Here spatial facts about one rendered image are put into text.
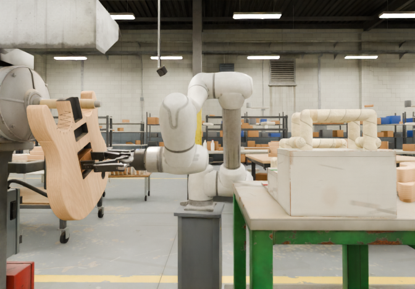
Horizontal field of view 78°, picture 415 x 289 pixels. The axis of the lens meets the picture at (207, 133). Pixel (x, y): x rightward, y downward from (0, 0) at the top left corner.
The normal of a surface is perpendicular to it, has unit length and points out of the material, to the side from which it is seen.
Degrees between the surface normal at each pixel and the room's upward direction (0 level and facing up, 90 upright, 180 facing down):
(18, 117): 95
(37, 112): 97
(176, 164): 121
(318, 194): 90
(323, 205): 90
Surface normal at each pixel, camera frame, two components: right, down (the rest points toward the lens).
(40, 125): 0.00, 0.38
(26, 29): -0.01, -0.02
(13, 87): 0.99, -0.06
